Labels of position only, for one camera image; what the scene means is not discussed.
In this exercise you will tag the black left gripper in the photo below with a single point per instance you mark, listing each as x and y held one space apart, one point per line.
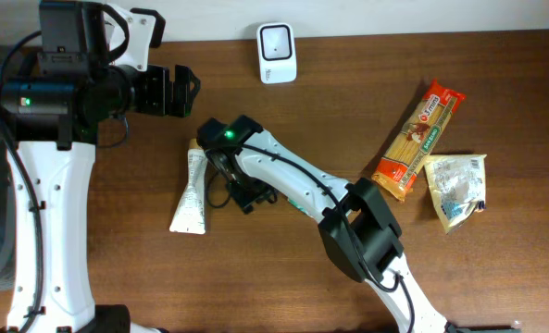
158 101

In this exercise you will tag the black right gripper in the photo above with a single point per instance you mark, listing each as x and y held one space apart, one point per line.
246 199

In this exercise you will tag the white tube with gold cap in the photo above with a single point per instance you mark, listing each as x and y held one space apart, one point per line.
190 214

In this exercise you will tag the orange spaghetti packet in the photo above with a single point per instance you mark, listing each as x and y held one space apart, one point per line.
399 166

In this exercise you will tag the cream snack bag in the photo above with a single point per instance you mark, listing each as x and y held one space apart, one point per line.
457 184

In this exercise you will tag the green tissue packet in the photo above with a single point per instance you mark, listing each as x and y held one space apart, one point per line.
298 207

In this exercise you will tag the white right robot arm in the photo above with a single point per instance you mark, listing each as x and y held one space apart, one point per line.
358 229

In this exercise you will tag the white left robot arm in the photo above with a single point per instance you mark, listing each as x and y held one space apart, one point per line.
92 66

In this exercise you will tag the white barcode scanner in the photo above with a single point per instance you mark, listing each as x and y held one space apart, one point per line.
276 53

